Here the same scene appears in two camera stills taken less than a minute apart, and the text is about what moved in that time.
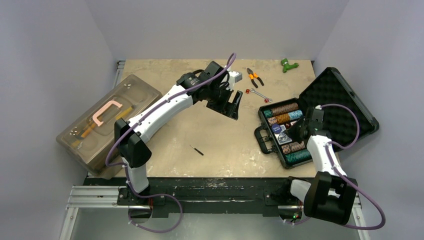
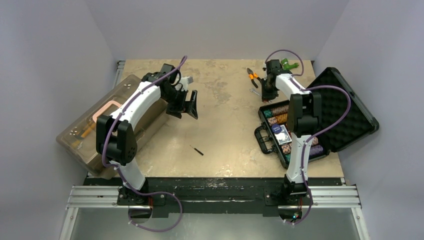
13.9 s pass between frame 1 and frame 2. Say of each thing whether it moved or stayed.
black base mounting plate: stayed
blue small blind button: stayed
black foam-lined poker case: stayed
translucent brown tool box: stayed
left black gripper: moved
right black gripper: moved
